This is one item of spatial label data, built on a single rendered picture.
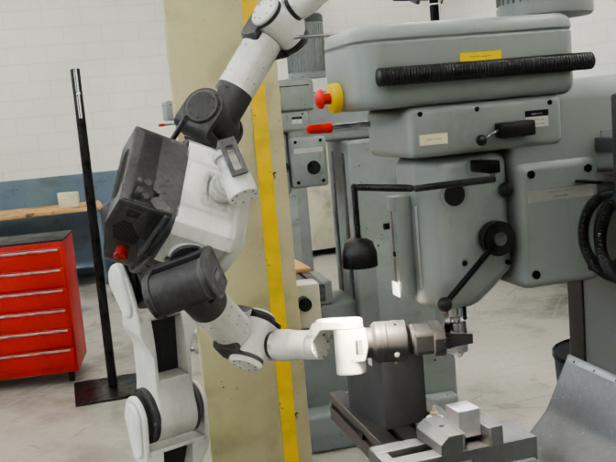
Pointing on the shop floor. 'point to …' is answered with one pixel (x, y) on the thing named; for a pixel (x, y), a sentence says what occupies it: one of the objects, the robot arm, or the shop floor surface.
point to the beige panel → (239, 392)
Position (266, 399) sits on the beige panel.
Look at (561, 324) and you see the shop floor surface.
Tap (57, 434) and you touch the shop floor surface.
